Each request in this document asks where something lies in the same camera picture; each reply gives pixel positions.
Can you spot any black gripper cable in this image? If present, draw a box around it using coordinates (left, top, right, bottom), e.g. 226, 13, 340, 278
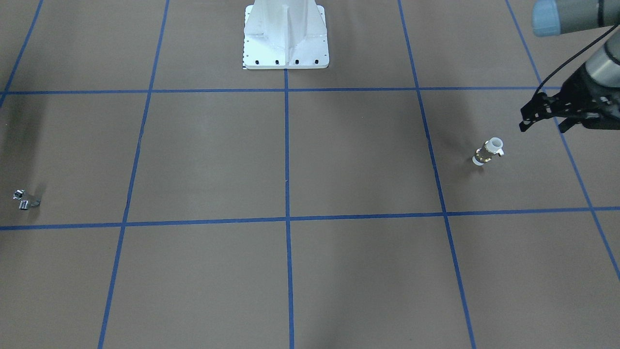
534, 22, 620, 97

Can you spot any white brass PPR valve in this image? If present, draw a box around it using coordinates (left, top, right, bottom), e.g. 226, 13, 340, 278
472, 137, 504, 166

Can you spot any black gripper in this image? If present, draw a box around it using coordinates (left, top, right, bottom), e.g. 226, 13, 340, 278
519, 68, 620, 133

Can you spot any chrome angle pipe fitting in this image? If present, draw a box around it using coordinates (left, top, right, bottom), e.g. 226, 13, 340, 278
13, 190, 41, 211

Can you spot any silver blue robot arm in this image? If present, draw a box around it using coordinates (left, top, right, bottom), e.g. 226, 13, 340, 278
519, 0, 620, 133

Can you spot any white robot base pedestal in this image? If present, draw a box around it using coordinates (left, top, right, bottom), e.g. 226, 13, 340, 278
242, 0, 330, 69

